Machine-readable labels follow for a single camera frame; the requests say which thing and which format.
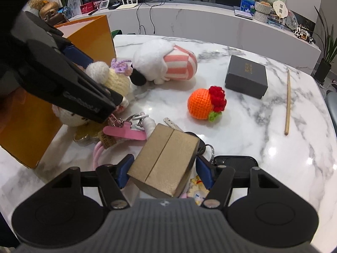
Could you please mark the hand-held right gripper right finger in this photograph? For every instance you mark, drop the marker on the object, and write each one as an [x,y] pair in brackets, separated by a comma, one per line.
[204,172]

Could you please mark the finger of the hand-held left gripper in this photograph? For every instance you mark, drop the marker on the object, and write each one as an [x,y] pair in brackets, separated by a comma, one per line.
[79,95]
[79,55]

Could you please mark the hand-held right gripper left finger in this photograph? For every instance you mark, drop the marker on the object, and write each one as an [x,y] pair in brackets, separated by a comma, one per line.
[123,172]

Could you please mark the orange storage box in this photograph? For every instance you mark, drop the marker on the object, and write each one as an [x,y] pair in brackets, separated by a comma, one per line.
[92,35]

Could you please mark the small gold box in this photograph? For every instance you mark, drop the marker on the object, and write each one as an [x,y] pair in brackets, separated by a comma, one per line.
[163,160]

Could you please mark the cream crochet doll purple flower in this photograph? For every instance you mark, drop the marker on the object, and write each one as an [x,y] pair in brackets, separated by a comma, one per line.
[118,80]

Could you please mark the white plush pink striped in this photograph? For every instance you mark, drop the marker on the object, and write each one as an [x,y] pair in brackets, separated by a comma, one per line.
[152,58]

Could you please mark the white marble desktop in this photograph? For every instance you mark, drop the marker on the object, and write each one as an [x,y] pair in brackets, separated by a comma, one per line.
[263,142]

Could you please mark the yellow cartoon charm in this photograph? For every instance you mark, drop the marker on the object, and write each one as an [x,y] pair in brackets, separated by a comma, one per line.
[196,189]

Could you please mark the dried golden grass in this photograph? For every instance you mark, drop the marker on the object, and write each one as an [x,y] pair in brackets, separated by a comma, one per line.
[36,0]

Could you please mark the black car key fob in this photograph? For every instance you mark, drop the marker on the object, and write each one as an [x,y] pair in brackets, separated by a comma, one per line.
[237,161]

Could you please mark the brown label tag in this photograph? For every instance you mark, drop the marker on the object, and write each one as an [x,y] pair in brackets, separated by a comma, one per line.
[106,138]

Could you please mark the blue glass vase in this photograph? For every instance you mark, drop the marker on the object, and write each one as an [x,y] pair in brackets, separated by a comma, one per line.
[67,11]

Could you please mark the gold flower-shaped coaster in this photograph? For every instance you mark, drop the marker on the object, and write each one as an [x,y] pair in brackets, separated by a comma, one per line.
[84,135]

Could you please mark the black remote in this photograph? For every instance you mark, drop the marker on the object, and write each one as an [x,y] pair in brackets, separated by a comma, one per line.
[93,12]

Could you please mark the red box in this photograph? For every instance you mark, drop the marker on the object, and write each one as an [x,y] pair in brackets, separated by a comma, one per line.
[87,7]

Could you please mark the white printed gift bag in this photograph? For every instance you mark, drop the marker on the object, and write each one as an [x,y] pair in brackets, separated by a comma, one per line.
[74,5]

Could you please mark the white display device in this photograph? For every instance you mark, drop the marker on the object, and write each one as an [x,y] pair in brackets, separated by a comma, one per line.
[104,4]

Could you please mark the silver key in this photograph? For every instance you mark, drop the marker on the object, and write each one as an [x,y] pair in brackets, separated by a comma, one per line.
[171,123]

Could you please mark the small black device box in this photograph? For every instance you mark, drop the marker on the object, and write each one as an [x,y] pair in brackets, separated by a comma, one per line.
[114,6]

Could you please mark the orange crochet ball red flower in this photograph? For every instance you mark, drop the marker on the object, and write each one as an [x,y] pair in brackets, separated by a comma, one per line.
[198,105]

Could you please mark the white router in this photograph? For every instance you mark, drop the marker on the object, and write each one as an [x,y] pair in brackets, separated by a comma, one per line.
[126,5]

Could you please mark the black gift box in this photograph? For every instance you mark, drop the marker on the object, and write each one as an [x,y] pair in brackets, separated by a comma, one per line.
[246,76]

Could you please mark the wooden chopstick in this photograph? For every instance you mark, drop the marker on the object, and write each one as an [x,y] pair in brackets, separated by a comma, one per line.
[287,102]

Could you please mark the tall potted plant black pot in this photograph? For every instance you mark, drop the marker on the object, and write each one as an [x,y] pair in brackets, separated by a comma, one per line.
[323,68]

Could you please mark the grey notebook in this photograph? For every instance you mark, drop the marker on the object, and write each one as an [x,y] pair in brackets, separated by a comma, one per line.
[243,13]

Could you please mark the glass plate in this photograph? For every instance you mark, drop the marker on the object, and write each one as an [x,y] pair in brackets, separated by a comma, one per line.
[292,19]

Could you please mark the white round fan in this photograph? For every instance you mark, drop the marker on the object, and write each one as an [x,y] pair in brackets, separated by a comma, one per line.
[279,9]

